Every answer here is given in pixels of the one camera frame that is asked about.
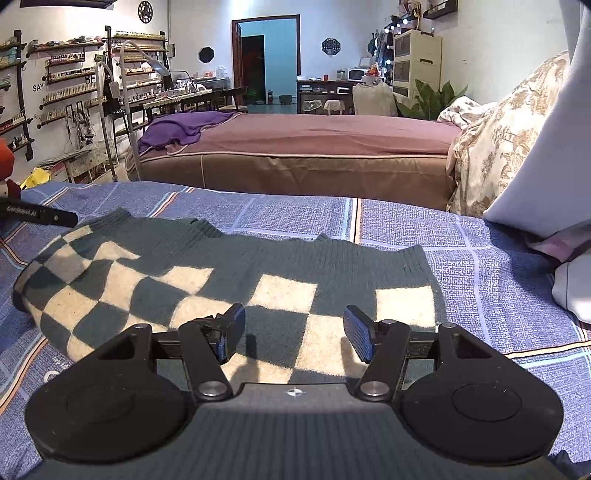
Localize cream drawer cabinet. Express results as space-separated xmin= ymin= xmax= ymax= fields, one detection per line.
xmin=392 ymin=28 xmax=443 ymax=100

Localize dark wooden sideboard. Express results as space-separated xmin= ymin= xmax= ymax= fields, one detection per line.
xmin=295 ymin=79 xmax=358 ymax=114

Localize black framed work table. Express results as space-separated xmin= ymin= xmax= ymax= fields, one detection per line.
xmin=104 ymin=85 xmax=250 ymax=134

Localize black wall shelf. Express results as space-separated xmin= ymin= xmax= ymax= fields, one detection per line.
xmin=422 ymin=0 xmax=459 ymax=20

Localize purple blanket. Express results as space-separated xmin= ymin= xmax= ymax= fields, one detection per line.
xmin=137 ymin=111 xmax=243 ymax=154

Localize low table with newspapers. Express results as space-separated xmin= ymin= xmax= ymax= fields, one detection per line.
xmin=38 ymin=147 xmax=116 ymax=184

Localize yellow bag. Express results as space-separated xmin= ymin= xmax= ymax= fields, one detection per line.
xmin=21 ymin=167 xmax=51 ymax=190

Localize white garment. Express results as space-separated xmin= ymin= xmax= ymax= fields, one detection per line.
xmin=551 ymin=256 xmax=591 ymax=324

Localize white pillow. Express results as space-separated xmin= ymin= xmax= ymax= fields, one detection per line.
xmin=482 ymin=0 xmax=591 ymax=238

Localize crumpled white floral blanket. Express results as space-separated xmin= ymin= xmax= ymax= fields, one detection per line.
xmin=436 ymin=96 xmax=499 ymax=130

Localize hanging black cables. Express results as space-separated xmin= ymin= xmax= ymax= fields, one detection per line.
xmin=65 ymin=102 xmax=99 ymax=143

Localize green potted plant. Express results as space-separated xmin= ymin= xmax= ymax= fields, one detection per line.
xmin=396 ymin=79 xmax=469 ymax=121

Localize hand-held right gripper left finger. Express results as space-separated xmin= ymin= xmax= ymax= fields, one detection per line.
xmin=88 ymin=303 xmax=247 ymax=402

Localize checkered knit sweater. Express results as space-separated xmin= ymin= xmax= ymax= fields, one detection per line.
xmin=11 ymin=207 xmax=448 ymax=386

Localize wall shelves with small bottles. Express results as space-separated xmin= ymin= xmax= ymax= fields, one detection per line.
xmin=0 ymin=28 xmax=169 ymax=162

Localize floral beige pillow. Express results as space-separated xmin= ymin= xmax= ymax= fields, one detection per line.
xmin=448 ymin=51 xmax=571 ymax=217

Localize beige covered chair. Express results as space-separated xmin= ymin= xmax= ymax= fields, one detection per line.
xmin=353 ymin=80 xmax=399 ymax=117

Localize brown massage bed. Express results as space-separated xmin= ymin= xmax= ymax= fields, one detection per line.
xmin=124 ymin=111 xmax=462 ymax=210

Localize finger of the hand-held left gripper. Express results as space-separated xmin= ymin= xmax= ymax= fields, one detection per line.
xmin=0 ymin=198 xmax=79 ymax=228

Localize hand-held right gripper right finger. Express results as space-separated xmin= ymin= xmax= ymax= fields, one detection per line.
xmin=342 ymin=305 xmax=508 ymax=401

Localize grey pink garment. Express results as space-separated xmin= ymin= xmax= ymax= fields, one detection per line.
xmin=526 ymin=228 xmax=591 ymax=264

